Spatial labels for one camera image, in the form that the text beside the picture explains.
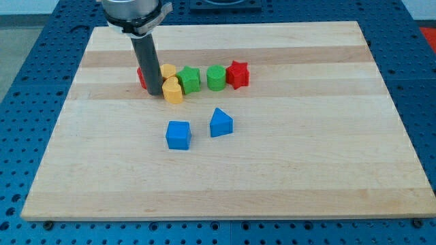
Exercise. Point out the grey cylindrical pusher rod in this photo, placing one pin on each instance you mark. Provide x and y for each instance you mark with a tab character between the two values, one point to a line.
148	61

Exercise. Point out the blue cube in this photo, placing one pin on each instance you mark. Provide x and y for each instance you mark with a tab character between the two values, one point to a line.
178	135

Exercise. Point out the yellow heart block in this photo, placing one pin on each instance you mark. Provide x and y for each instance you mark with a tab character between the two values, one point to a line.
172	91

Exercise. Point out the red block behind rod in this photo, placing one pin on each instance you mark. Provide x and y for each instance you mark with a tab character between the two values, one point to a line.
141	78

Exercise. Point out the yellow block behind rod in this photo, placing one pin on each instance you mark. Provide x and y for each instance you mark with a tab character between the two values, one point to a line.
168	71

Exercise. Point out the green star block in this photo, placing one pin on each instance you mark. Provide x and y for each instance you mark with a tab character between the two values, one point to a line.
189	79

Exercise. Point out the dark mounting plate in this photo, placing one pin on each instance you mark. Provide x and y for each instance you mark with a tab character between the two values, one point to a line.
224	5

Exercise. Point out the green cylinder block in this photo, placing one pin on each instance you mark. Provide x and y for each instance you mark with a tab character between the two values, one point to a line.
215	75

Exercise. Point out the red star block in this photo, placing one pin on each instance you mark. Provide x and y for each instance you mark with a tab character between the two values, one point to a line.
237	74

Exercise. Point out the blue triangular prism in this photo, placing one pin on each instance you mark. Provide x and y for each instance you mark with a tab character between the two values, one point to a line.
221	123

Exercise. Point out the wooden board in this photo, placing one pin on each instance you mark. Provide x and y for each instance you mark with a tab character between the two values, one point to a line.
316	133

